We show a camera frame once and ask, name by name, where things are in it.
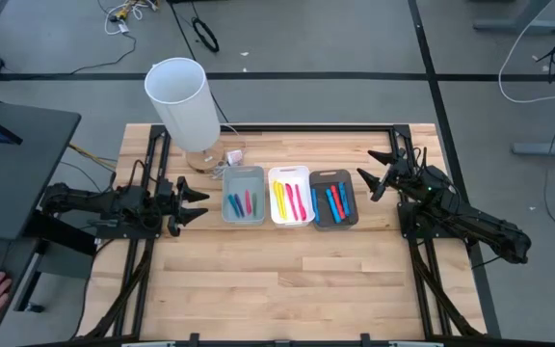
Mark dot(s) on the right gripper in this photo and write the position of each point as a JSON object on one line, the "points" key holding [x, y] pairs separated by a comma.
{"points": [[395, 176]]}

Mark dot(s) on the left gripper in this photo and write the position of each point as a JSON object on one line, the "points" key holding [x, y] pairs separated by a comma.
{"points": [[169, 205]]}

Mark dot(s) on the thin teal pen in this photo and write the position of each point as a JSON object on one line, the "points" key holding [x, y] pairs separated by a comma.
{"points": [[233, 205]]}

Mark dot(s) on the thick blue marker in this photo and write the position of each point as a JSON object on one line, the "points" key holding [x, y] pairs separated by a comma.
{"points": [[344, 199], [333, 206], [315, 205]]}

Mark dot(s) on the purple marker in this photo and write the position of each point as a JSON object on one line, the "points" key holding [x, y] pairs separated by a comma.
{"points": [[240, 205]]}

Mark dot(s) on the red marker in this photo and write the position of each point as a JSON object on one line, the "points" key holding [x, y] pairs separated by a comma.
{"points": [[338, 202]]}

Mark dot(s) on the pink marker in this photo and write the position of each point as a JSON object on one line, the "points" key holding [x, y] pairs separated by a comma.
{"points": [[248, 202], [300, 202], [291, 202]]}

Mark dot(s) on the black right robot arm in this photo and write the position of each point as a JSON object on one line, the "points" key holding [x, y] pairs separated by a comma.
{"points": [[465, 214]]}

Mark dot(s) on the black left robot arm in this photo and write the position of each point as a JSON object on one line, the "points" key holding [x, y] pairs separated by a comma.
{"points": [[89, 200]]}

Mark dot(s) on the grey plastic bin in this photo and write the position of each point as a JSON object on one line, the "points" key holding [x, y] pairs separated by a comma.
{"points": [[229, 178]]}

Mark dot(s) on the dark translucent plastic bin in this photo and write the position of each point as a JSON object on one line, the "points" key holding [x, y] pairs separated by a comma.
{"points": [[321, 180]]}

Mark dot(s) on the pink white product tag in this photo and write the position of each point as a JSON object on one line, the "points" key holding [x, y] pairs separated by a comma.
{"points": [[235, 156]]}

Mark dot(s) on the white plastic bin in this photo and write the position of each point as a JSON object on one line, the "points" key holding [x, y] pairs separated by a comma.
{"points": [[301, 176]]}

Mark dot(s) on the white shade table lamp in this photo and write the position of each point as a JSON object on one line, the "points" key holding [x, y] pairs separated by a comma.
{"points": [[181, 101]]}

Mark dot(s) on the silver edge plate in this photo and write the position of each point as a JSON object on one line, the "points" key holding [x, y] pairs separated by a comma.
{"points": [[148, 344], [416, 344]]}

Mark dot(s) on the grey desk foot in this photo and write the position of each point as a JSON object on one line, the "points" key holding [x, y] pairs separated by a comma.
{"points": [[547, 148], [513, 25]]}

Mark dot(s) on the black desk top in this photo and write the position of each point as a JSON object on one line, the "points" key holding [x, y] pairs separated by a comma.
{"points": [[17, 173]]}

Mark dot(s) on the black keyboard tray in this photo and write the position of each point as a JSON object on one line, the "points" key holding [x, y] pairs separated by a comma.
{"points": [[12, 260]]}

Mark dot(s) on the black desk frame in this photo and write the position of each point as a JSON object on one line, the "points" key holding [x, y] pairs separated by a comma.
{"points": [[65, 241]]}

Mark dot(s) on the dark frame clamp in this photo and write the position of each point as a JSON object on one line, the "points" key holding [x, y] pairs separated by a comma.
{"points": [[365, 339], [193, 339]]}

